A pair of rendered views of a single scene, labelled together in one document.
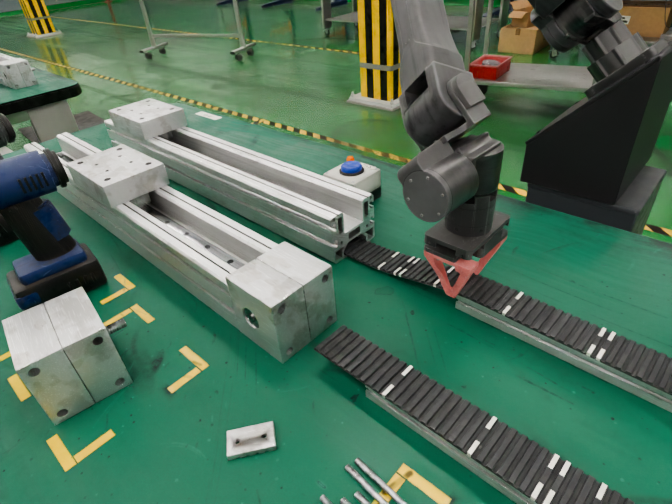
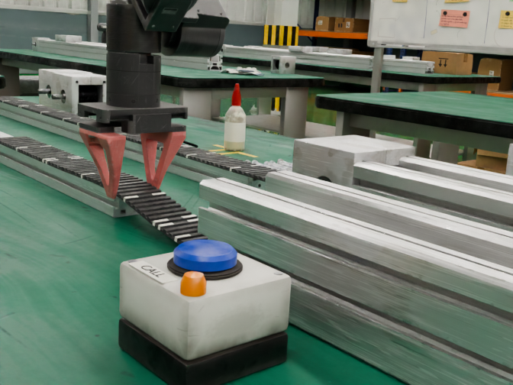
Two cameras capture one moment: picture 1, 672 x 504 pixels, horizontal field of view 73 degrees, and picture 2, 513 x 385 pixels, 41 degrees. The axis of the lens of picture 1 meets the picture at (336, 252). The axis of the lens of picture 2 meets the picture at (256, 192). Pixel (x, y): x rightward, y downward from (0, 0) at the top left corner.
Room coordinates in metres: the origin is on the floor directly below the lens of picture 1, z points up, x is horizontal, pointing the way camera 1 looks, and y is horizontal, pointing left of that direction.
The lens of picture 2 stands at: (1.20, 0.01, 0.99)
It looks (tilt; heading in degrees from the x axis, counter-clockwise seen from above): 13 degrees down; 183
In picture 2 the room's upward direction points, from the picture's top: 3 degrees clockwise
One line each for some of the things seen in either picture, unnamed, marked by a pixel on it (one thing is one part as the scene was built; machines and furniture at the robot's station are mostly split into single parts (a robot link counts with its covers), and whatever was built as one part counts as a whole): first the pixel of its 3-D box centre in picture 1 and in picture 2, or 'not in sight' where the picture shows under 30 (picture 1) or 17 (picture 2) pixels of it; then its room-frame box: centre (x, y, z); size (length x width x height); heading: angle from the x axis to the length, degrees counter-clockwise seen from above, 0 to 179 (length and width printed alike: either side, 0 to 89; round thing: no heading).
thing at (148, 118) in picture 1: (149, 123); not in sight; (1.08, 0.42, 0.87); 0.16 x 0.11 x 0.07; 44
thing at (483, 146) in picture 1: (472, 167); (139, 29); (0.47, -0.16, 0.98); 0.07 x 0.06 x 0.07; 132
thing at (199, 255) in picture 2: (351, 169); (204, 261); (0.79, -0.04, 0.84); 0.04 x 0.04 x 0.02
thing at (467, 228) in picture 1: (469, 211); (133, 87); (0.47, -0.17, 0.92); 0.10 x 0.07 x 0.07; 134
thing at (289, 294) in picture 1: (290, 295); (343, 186); (0.46, 0.06, 0.83); 0.12 x 0.09 x 0.10; 134
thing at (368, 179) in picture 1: (349, 186); (214, 306); (0.78, -0.04, 0.81); 0.10 x 0.08 x 0.06; 134
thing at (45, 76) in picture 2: not in sight; (60, 91); (-0.41, -0.55, 0.83); 0.11 x 0.10 x 0.10; 133
